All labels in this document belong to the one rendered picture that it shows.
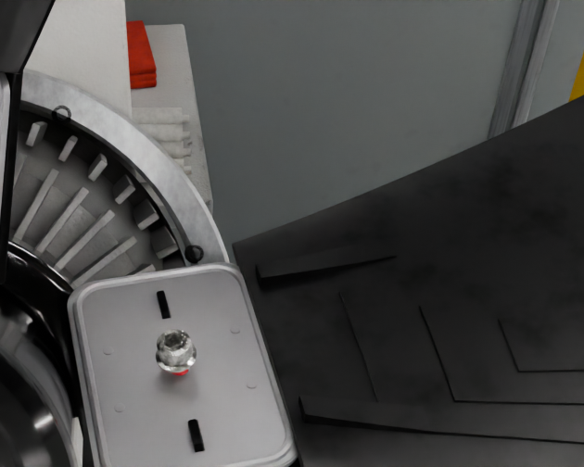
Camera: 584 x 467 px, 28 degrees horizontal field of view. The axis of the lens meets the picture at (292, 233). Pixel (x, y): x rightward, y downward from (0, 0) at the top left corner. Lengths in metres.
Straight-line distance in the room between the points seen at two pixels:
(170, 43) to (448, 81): 0.33
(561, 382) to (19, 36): 0.21
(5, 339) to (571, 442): 0.18
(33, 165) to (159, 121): 0.49
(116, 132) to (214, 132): 0.69
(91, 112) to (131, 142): 0.02
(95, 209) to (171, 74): 0.56
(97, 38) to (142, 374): 0.25
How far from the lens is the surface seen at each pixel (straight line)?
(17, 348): 0.34
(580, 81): 0.84
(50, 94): 0.56
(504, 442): 0.39
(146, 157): 0.56
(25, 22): 0.35
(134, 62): 1.03
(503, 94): 1.29
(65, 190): 0.49
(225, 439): 0.38
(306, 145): 1.28
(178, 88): 1.04
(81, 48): 0.60
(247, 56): 1.19
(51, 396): 0.34
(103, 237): 0.49
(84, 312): 0.41
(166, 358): 0.38
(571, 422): 0.40
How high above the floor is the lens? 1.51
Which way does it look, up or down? 46 degrees down
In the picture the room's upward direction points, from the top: 6 degrees clockwise
